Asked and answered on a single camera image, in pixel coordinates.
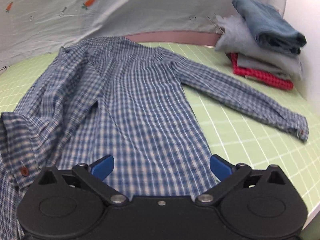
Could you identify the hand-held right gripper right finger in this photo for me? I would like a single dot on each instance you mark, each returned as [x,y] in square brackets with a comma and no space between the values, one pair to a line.
[220,167]

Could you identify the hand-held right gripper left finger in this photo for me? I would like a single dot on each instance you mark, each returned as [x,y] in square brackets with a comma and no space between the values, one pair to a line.
[103,167]

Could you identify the blue plaid shirt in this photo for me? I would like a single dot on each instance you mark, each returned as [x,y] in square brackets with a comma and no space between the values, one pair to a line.
[137,105]

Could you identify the green grid mat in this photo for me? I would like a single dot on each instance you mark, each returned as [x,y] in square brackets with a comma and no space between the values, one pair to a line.
[250,142]

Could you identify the folded red checked garment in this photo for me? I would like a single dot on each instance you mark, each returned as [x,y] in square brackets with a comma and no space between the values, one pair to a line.
[262,76]

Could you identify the folded grey garment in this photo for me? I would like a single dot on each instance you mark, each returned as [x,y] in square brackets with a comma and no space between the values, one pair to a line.
[240,40]

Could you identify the pink strip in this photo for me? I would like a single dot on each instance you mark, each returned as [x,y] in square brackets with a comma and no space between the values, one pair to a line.
[175,37]

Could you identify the folded blue jeans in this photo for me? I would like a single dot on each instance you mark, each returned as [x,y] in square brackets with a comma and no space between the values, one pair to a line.
[267,25]

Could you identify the white printed backdrop cloth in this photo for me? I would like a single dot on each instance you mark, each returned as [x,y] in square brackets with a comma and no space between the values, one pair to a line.
[125,10]

